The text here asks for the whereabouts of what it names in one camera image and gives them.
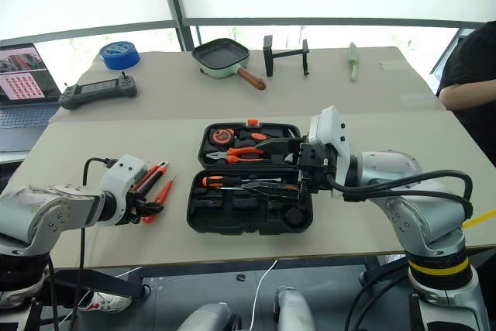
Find green pan with wooden handle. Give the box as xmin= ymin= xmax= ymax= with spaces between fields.
xmin=191 ymin=37 xmax=268 ymax=91

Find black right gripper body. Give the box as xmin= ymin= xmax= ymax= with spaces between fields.
xmin=296 ymin=135 xmax=339 ymax=195

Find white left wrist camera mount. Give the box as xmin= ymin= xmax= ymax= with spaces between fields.
xmin=98 ymin=154 xmax=150 ymax=227

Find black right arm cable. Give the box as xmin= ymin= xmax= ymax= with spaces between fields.
xmin=326 ymin=169 xmax=474 ymax=220

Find black table base bar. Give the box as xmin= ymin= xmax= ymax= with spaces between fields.
xmin=53 ymin=267 xmax=153 ymax=300

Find blue tape roll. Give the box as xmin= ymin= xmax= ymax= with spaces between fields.
xmin=98 ymin=40 xmax=142 ymax=71

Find grey rounded robot leg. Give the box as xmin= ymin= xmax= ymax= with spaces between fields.
xmin=273 ymin=285 xmax=318 ymax=331
xmin=177 ymin=301 xmax=242 ymax=331

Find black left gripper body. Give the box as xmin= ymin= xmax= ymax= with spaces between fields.
xmin=123 ymin=190 xmax=147 ymax=226

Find orange black handled tool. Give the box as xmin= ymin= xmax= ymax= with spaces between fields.
xmin=237 ymin=131 xmax=269 ymax=143

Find white cable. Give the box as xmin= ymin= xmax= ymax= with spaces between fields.
xmin=250 ymin=258 xmax=280 ymax=331

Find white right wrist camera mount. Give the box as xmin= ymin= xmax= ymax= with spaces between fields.
xmin=307 ymin=105 xmax=354 ymax=188

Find orange black tape measure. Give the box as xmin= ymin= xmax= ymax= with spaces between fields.
xmin=210 ymin=128 xmax=236 ymax=147

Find black metal stand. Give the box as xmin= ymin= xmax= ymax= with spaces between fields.
xmin=262 ymin=35 xmax=312 ymax=78

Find person in black shirt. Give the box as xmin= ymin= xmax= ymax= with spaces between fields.
xmin=435 ymin=20 xmax=496 ymax=156

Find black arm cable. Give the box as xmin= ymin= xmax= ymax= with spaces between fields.
xmin=326 ymin=169 xmax=474 ymax=220
xmin=69 ymin=157 xmax=117 ymax=331

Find orange black screwdriver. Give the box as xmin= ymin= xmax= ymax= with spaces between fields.
xmin=201 ymin=174 xmax=284 ymax=189

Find white red shoe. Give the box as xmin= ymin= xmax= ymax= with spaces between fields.
xmin=76 ymin=289 xmax=133 ymax=314

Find pale green knife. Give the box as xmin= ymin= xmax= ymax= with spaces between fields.
xmin=348 ymin=41 xmax=360 ymax=84

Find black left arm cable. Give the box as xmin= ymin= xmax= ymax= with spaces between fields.
xmin=69 ymin=157 xmax=117 ymax=331

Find dark grey handheld controller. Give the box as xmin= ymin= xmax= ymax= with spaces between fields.
xmin=57 ymin=71 xmax=139 ymax=111

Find open laptop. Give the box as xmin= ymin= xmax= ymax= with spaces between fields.
xmin=0 ymin=43 xmax=64 ymax=153

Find red tester screwdriver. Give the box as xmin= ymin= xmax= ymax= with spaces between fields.
xmin=154 ymin=174 xmax=177 ymax=205

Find black plastic tool case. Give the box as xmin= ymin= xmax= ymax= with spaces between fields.
xmin=186 ymin=119 xmax=315 ymax=236

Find orange handled pliers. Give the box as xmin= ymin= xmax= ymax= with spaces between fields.
xmin=205 ymin=145 xmax=273 ymax=164

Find dark window frame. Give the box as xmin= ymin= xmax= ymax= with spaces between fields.
xmin=0 ymin=0 xmax=496 ymax=53

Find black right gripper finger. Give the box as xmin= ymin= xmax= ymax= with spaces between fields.
xmin=253 ymin=137 xmax=303 ymax=159
xmin=241 ymin=180 xmax=302 ymax=198

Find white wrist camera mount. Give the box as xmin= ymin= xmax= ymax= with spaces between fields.
xmin=98 ymin=154 xmax=150 ymax=227
xmin=307 ymin=105 xmax=354 ymax=188

